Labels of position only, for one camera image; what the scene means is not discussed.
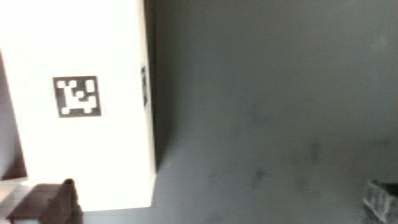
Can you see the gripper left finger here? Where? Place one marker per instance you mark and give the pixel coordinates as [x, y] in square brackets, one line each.
[49, 206]

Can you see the small white tagged block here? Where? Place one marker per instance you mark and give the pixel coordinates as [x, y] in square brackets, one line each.
[75, 58]

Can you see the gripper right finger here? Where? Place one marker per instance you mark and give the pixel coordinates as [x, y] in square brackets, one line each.
[379, 203]

